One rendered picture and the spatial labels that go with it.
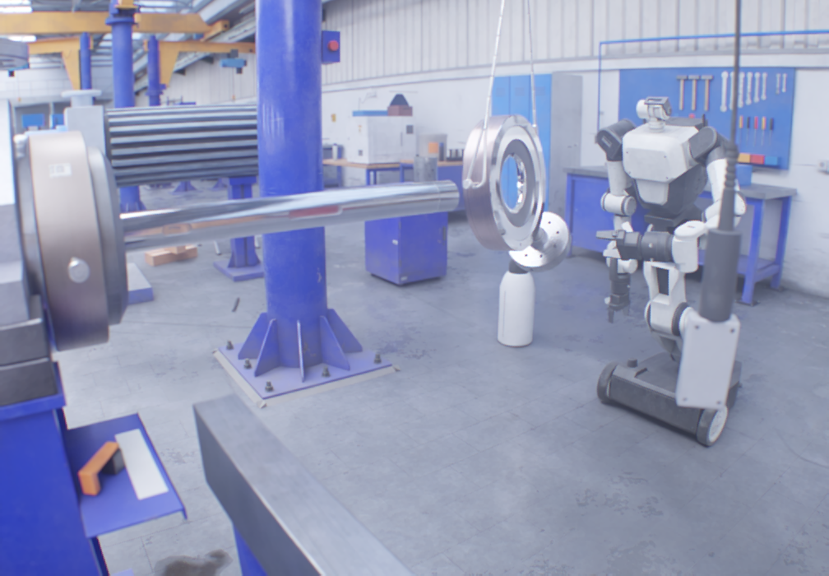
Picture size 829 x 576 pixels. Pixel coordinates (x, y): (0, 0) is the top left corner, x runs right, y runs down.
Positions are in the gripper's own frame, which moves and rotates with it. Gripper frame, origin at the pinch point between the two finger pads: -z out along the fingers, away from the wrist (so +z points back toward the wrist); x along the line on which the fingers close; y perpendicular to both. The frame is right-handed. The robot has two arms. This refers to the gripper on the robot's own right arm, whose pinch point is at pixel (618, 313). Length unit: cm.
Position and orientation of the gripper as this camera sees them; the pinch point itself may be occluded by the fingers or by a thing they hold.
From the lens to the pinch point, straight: 256.7
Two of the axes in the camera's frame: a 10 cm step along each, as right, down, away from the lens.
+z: -0.8, -9.5, -3.1
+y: 5.5, 2.2, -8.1
